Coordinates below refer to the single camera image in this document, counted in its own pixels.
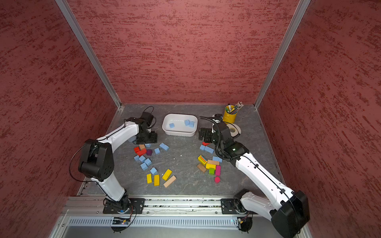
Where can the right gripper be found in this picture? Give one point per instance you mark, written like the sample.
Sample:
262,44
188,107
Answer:
208,133

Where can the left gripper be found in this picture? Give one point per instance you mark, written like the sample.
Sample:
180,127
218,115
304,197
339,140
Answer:
153,139

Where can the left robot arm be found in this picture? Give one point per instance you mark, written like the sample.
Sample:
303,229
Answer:
97,160

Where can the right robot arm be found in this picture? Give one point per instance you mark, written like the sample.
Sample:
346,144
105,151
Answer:
288,210

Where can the long blue block right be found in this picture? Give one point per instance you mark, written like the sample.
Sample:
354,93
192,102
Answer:
209,150

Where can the long blue block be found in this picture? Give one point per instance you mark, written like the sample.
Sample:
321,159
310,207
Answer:
209,150
164,146

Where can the long red block left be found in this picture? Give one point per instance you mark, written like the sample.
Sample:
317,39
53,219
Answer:
141,152

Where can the long blue block left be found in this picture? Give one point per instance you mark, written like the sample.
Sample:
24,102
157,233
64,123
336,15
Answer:
164,146

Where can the striped yellow block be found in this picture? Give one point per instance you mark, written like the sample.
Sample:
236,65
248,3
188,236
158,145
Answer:
202,160

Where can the white tape roll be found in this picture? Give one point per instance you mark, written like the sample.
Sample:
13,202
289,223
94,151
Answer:
234,129

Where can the white plastic tray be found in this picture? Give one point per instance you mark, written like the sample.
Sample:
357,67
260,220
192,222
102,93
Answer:
185,125

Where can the yellow pen holder can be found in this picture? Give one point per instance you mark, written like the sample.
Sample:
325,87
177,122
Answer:
228,116

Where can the brown wooden block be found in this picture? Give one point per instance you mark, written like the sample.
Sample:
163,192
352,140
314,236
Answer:
202,168

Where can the pens in can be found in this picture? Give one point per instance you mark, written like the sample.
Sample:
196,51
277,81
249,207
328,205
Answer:
234,107

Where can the yellow long block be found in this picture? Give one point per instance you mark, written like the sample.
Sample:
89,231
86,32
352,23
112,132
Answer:
167,175

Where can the magenta cylinder block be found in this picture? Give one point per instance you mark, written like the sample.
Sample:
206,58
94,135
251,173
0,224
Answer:
217,179

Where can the long tan wooden block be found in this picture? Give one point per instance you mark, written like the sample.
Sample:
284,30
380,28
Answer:
169,181

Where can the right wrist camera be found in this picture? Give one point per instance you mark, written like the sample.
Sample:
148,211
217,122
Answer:
215,121

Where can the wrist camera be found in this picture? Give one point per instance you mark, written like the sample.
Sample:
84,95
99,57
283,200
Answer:
147,118
215,121

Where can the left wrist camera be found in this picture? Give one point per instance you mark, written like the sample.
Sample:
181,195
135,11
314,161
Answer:
147,118

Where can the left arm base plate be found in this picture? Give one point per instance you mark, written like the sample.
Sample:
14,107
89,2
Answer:
125,206

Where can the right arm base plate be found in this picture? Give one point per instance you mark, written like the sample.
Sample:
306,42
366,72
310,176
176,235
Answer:
232,206

